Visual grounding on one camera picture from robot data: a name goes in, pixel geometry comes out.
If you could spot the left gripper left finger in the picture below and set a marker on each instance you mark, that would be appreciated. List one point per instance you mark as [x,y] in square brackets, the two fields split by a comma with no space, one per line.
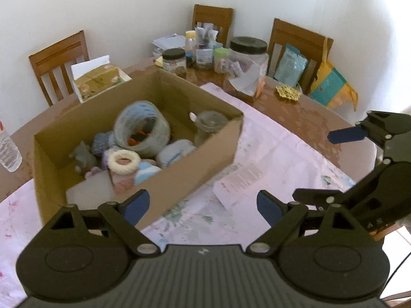
[123,218]

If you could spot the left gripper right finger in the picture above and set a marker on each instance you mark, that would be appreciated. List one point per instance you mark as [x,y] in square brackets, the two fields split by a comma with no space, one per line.
[284,221]

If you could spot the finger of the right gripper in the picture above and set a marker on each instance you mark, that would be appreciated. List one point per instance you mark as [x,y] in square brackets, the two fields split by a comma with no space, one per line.
[319,198]
[377,126]

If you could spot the pink knitted basket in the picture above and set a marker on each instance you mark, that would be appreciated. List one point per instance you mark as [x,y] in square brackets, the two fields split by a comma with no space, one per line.
[121,183]

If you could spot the translucent white plastic container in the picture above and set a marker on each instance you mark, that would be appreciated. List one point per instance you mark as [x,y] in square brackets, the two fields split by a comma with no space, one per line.
[91,192]

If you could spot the blue white plush toy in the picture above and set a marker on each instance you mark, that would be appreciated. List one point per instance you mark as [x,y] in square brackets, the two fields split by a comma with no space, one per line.
[145,171]

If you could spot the pink paper box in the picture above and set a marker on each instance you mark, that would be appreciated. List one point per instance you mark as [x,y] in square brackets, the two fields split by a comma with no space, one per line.
[232,187]

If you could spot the white sock blue stripe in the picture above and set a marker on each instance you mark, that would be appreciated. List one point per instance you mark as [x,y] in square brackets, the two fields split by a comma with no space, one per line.
[174,151]

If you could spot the grey round tub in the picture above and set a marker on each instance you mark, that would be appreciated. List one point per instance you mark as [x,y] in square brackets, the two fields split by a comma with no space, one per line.
[138,115]

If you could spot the yellow teal shopping bag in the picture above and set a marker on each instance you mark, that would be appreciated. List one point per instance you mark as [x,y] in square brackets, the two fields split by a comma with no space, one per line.
[329,87]

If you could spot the blue grey knitted pouch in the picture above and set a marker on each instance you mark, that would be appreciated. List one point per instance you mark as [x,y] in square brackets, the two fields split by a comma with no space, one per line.
[102,142]

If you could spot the brown cardboard box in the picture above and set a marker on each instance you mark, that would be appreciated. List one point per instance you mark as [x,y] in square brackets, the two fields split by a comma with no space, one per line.
[177,99]

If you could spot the gold ornament coaster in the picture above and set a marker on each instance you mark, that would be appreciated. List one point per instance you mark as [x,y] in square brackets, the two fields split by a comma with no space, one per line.
[288,93]

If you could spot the wooden chair right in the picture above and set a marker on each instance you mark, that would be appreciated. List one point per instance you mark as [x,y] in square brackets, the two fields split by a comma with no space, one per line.
[310,44]

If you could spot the teal packaging bag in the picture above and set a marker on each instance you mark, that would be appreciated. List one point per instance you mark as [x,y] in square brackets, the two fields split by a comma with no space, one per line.
[291,66]

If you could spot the clear plastic water bottle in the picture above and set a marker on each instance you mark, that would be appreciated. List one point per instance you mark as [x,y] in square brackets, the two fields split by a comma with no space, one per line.
[10,156]

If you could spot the tissue box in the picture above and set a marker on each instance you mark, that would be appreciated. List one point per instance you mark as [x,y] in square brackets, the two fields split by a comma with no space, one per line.
[92,78]

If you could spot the large clear jar black lid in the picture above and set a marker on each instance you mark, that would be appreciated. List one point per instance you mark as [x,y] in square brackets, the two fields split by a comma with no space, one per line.
[246,68]

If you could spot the small jar black lid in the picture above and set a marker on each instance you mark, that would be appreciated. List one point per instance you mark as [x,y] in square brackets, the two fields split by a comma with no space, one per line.
[174,61]

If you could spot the green lid jar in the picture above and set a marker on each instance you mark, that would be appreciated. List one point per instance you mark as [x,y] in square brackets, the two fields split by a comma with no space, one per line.
[220,59]

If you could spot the wooden chair behind box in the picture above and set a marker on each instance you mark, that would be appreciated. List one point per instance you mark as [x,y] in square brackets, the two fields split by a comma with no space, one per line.
[57,56]

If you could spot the stack of white papers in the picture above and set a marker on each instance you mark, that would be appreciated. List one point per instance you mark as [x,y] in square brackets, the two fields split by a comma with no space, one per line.
[167,42]

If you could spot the wooden chair middle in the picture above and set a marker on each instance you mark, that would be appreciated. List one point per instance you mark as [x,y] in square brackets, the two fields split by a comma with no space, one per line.
[221,18]

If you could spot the yellow lid bottle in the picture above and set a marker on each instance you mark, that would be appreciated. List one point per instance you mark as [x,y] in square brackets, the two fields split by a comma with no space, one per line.
[190,42]

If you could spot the pen holder with pens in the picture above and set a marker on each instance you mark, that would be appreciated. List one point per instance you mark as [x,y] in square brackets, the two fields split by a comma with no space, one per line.
[206,43]

